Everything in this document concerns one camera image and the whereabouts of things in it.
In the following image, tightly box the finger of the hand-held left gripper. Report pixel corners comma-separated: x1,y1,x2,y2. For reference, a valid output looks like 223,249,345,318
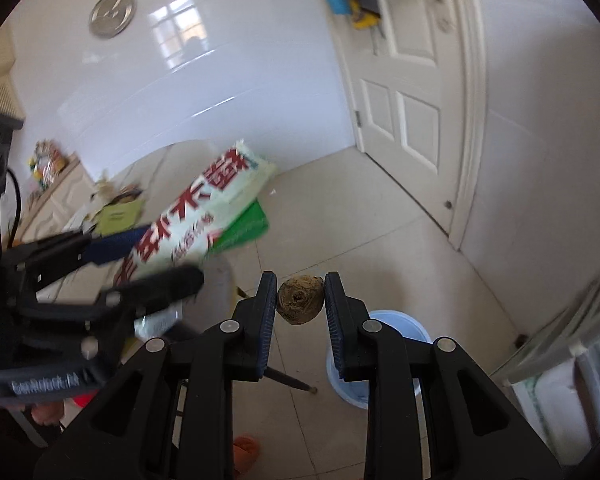
2,225,153,288
17,265,206,361

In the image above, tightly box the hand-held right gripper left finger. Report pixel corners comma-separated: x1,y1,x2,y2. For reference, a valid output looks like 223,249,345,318
32,270,279,480

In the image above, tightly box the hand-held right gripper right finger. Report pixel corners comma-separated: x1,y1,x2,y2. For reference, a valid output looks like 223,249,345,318
323,271,563,480

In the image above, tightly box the blue bucket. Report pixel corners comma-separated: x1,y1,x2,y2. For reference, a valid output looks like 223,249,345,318
326,310,433,408

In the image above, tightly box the person's left hand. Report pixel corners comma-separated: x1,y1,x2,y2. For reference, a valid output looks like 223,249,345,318
30,402,63,426

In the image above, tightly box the cream base cabinet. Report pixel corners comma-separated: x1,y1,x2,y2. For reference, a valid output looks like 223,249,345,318
17,155,106,261

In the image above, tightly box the round marble table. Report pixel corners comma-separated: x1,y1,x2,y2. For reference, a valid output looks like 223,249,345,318
55,137,317,395

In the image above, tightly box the orange slipper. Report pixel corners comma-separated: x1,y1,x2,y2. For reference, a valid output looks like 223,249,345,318
232,435,256,478

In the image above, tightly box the cream lattice door cabinet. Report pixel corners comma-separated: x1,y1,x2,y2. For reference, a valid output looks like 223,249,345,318
0,55,21,121

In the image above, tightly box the white panel door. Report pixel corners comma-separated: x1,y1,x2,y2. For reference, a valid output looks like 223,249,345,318
325,0,488,251

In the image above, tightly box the cream door handle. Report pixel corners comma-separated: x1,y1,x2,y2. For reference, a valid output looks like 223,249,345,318
397,0,456,31

